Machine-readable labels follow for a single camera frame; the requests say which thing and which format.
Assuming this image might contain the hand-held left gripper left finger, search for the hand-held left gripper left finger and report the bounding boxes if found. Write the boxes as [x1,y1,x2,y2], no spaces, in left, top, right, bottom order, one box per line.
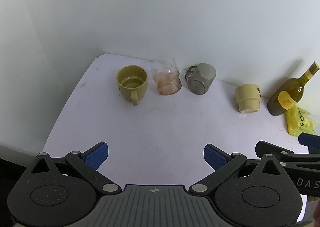
[24,142,121,195]

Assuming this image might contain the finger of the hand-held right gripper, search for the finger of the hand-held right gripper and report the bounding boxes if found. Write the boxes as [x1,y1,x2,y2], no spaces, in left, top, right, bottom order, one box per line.
[298,132,320,147]
[255,140,320,165]

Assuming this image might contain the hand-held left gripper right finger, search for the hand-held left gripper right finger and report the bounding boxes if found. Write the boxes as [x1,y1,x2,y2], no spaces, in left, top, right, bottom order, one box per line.
[188,143,285,196]

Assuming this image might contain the cream ceramic cup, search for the cream ceramic cup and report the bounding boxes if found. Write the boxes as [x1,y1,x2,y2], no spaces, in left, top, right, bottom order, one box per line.
[235,84,262,114]

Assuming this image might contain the pink tinted glass cup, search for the pink tinted glass cup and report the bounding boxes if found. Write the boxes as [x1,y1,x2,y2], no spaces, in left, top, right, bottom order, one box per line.
[150,56,182,96]

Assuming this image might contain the yellow plastic packet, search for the yellow plastic packet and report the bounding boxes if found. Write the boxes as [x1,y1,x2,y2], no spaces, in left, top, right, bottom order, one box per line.
[285,103,318,137]

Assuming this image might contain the olive glass bottle yellow label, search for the olive glass bottle yellow label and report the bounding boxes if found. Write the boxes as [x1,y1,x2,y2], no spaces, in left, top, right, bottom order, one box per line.
[267,62,320,117]

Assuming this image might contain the grey metal mug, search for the grey metal mug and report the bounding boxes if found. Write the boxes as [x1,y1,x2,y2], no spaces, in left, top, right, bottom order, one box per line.
[184,63,217,95]

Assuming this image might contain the olive green ceramic mug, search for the olive green ceramic mug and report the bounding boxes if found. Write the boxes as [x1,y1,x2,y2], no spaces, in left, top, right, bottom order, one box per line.
[116,65,148,106]

